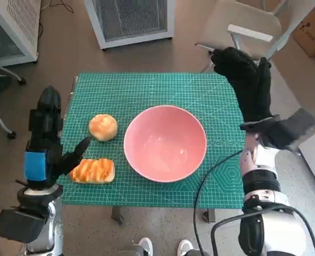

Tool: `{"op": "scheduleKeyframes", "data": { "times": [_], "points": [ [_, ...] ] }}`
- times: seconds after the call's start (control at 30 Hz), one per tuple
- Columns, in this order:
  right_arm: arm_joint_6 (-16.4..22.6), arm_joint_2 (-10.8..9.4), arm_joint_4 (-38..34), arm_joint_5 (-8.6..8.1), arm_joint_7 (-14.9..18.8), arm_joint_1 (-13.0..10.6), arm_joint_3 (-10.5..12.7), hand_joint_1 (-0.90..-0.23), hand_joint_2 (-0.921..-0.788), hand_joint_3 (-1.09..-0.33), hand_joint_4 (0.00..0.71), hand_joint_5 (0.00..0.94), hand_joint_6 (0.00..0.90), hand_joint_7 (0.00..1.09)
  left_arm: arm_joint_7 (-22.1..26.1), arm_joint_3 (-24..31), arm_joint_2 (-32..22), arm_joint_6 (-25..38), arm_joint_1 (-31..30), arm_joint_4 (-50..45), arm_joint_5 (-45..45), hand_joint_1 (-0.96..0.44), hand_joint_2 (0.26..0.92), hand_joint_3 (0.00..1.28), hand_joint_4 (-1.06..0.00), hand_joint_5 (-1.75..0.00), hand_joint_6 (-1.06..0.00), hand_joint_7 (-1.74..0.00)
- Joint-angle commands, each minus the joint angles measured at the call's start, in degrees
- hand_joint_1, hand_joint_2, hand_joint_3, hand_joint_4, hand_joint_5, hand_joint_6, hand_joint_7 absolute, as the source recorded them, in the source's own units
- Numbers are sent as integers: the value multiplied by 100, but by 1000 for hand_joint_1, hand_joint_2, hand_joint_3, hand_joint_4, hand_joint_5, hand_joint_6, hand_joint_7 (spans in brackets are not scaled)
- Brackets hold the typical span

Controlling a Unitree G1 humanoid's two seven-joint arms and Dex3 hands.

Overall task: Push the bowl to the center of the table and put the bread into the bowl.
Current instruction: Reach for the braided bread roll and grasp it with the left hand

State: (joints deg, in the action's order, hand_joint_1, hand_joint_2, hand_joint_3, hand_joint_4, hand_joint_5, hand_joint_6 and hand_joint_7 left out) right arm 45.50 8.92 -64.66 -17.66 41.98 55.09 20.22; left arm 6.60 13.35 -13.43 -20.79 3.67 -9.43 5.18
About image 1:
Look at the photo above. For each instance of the pink bowl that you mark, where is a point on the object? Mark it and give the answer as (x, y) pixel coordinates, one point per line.
(165, 144)

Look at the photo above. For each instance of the cardboard box with print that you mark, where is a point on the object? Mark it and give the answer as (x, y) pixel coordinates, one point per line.
(313, 32)

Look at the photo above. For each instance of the white mesh cabinet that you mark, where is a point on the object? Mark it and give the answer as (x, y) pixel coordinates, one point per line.
(13, 32)
(130, 18)

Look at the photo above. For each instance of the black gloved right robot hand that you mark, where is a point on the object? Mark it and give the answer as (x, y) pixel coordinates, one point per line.
(250, 88)

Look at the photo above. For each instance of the grey chair base with castors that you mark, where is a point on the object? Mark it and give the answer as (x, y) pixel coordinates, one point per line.
(0, 117)

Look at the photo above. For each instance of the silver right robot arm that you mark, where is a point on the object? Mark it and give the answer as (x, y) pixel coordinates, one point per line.
(279, 226)

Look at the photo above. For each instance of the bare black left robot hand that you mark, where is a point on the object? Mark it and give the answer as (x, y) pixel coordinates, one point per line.
(42, 160)

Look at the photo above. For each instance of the round bread bun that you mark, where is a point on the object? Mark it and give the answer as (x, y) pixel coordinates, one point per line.
(103, 126)

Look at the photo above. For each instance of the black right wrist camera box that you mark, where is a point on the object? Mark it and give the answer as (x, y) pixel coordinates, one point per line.
(290, 130)

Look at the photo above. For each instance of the beige office chair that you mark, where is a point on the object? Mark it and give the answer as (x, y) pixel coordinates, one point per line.
(240, 24)

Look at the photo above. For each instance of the white sneaker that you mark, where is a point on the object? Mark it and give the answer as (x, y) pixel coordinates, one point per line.
(146, 246)
(184, 248)

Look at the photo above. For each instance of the long striped bread loaf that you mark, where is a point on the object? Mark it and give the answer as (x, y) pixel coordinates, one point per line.
(96, 170)

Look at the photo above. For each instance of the black table leg bracket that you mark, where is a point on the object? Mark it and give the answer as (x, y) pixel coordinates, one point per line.
(210, 215)
(117, 214)

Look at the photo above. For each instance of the green cutting mat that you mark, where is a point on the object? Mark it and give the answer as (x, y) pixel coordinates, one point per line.
(152, 90)

